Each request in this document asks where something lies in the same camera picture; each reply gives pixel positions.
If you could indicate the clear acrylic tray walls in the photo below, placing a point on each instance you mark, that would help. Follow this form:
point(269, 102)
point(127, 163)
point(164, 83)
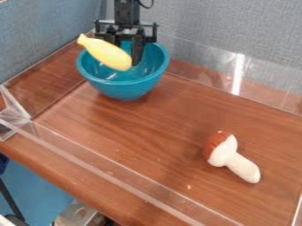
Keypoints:
point(128, 157)

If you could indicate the blue plastic bowl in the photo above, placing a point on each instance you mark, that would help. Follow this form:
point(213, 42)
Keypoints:
point(126, 86)

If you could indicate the brown white toy mushroom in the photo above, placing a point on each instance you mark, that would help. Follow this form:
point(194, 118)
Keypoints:
point(219, 151)

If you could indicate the yellow toy banana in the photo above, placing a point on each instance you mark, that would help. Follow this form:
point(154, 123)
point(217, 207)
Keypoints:
point(107, 53)

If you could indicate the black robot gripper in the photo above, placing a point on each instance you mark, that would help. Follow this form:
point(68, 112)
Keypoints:
point(127, 28)

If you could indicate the grey metal bracket under table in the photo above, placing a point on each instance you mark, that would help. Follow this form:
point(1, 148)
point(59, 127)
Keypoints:
point(79, 215)

